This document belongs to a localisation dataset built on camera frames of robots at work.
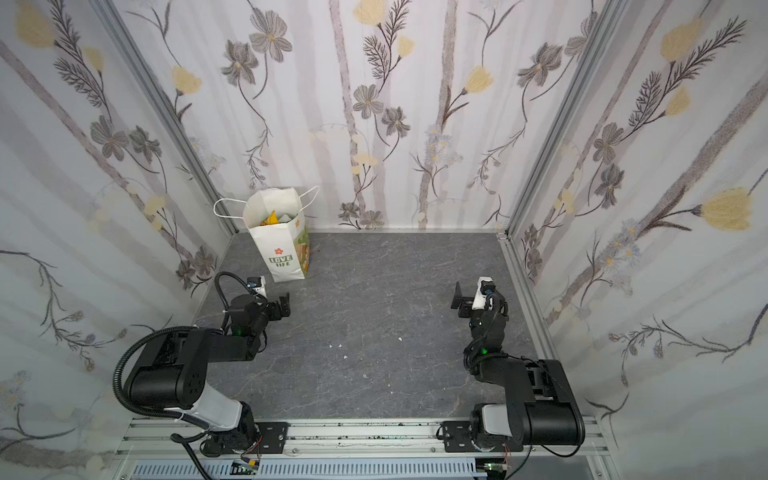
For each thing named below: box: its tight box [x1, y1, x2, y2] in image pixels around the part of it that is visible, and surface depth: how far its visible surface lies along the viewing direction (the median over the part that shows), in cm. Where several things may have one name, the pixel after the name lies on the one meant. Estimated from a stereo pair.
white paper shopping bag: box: [213, 185, 321, 283], surface depth 98 cm
